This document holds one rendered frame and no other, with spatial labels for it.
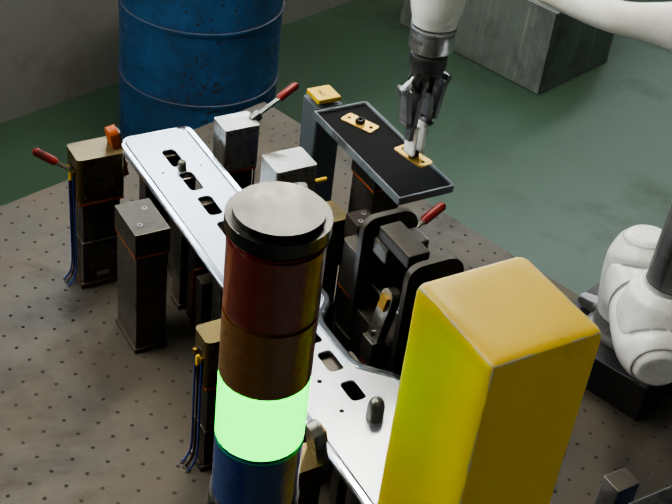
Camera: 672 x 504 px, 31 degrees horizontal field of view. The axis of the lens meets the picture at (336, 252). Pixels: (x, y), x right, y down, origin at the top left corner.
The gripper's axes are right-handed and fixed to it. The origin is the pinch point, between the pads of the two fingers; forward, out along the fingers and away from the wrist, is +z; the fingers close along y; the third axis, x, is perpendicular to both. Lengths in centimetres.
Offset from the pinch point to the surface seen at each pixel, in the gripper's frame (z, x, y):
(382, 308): 18.6, 22.7, 25.3
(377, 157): 9.5, -9.0, 1.2
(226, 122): 19, -50, 12
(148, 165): 25, -51, 32
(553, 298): -75, 107, 97
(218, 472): -59, 97, 118
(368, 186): 16.7, -9.2, 2.5
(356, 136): 9.5, -17.9, -0.2
